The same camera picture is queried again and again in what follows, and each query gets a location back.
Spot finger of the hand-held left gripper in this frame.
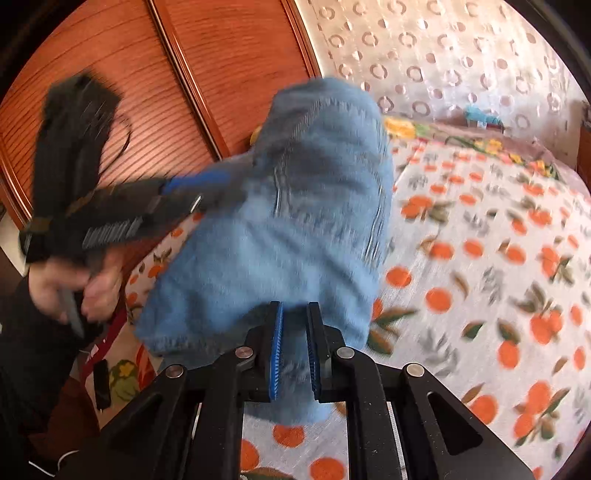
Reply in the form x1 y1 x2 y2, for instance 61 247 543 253
159 167 232 195
147 185 246 228

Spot wooden slatted wardrobe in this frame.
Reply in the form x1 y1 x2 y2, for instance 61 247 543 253
0 0 325 234

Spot person's left hand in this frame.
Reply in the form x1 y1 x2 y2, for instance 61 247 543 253
28 253 123 326

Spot white circle-patterned curtain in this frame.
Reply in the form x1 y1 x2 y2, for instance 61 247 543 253
295 0 583 154

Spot light blue fluffy bundle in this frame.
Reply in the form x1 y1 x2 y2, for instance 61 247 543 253
464 105 505 131

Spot soft light blue pants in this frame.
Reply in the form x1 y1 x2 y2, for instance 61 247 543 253
134 78 396 428

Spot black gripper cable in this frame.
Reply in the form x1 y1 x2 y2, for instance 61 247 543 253
110 110 134 158

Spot orange-print white bedsheet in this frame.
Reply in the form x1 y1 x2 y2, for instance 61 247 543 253
124 134 591 480

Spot person's left forearm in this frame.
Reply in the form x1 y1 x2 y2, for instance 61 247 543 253
0 277 103 464

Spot red strap with black buckle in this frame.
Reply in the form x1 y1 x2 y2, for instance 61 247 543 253
81 309 131 410

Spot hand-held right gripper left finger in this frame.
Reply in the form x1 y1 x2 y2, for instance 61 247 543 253
60 301 283 480

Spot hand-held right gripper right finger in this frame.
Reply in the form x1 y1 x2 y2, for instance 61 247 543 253
307 302 536 480

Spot floral pink blanket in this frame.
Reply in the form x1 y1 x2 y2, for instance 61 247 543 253
383 115 563 182

